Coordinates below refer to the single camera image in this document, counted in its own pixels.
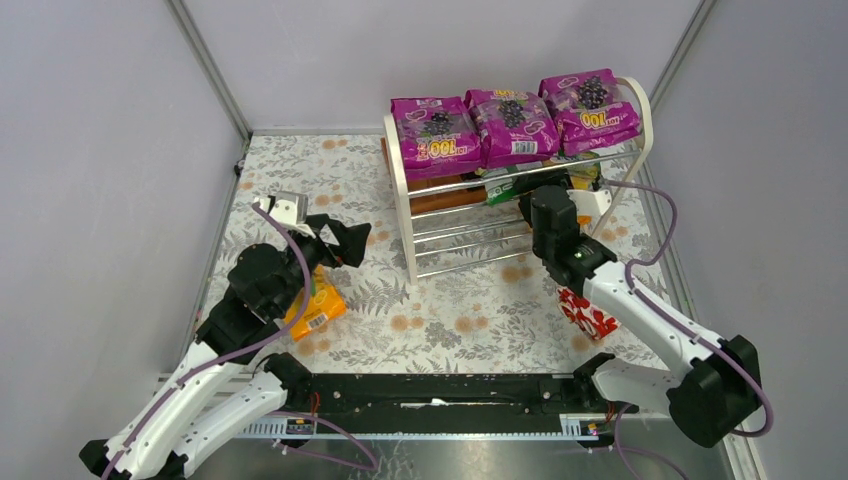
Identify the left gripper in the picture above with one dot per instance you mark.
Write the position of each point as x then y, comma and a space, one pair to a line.
322, 235

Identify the green candy bag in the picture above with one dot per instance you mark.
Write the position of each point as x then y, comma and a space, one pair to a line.
500, 191

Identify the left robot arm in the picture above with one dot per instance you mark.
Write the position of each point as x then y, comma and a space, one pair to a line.
173, 435

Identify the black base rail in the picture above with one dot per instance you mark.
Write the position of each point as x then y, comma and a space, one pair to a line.
463, 405

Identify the green yellow bag on shelf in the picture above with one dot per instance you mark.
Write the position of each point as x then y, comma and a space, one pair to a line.
584, 176

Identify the orange wooden divider tray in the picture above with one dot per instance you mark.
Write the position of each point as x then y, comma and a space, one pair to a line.
444, 200

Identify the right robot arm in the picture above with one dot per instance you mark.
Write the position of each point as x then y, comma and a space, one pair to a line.
709, 385

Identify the orange mango candy bag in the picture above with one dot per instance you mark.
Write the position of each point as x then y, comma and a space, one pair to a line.
325, 304

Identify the white metal shelf rack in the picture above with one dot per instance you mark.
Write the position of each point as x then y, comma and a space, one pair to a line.
477, 225

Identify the red white floral bag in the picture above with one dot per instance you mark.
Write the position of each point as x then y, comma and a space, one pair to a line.
596, 323

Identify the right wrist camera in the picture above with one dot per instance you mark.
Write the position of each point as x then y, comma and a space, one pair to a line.
590, 204

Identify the purple candy bag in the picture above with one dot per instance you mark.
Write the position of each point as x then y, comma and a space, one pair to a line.
514, 127
437, 137
588, 112

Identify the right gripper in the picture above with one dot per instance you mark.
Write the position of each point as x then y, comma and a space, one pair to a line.
539, 183

